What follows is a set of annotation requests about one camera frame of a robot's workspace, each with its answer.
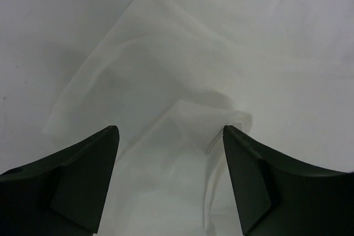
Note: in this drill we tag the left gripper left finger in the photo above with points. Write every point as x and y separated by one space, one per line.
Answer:
63 193

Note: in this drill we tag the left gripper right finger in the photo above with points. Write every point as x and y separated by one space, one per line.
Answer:
276 194

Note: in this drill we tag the white t-shirt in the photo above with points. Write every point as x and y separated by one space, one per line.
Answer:
170 74

